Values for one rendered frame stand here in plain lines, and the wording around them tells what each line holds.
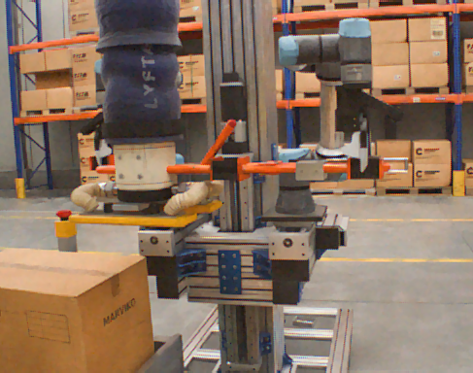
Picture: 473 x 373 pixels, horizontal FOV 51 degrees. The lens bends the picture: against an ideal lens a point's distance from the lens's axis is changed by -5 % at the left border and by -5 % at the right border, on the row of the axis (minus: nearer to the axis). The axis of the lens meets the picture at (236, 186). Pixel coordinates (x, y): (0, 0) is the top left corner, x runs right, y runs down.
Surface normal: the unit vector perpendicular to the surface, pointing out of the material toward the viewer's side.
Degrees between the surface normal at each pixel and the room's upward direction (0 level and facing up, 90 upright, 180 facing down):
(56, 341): 90
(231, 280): 90
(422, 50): 87
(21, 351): 90
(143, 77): 104
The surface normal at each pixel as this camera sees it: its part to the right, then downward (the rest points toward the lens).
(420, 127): -0.25, 0.14
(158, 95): 0.54, -0.18
